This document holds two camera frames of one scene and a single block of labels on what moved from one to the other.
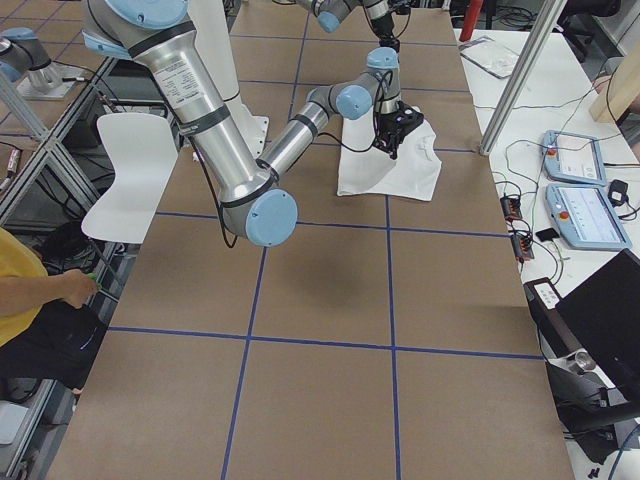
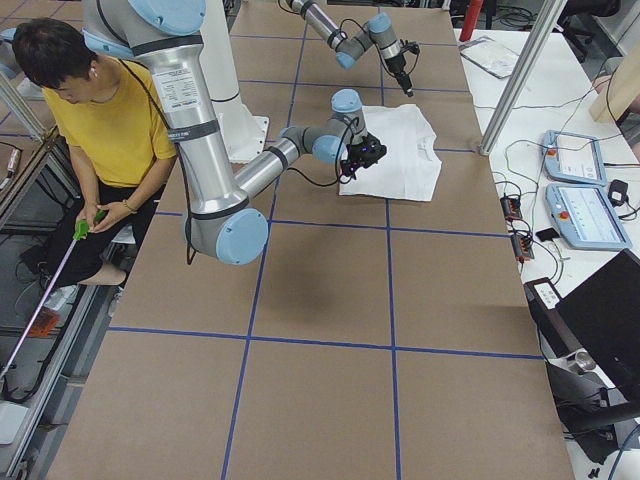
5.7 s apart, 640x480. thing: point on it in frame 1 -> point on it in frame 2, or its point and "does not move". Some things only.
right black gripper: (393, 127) -> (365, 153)
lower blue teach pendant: (586, 218) does not move
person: (47, 331) -> (111, 117)
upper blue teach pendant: (573, 158) does not move
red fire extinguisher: (472, 14) does not move
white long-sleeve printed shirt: (413, 174) does not move
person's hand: (73, 286) -> (117, 210)
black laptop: (598, 319) does not move
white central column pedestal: (211, 34) does not move
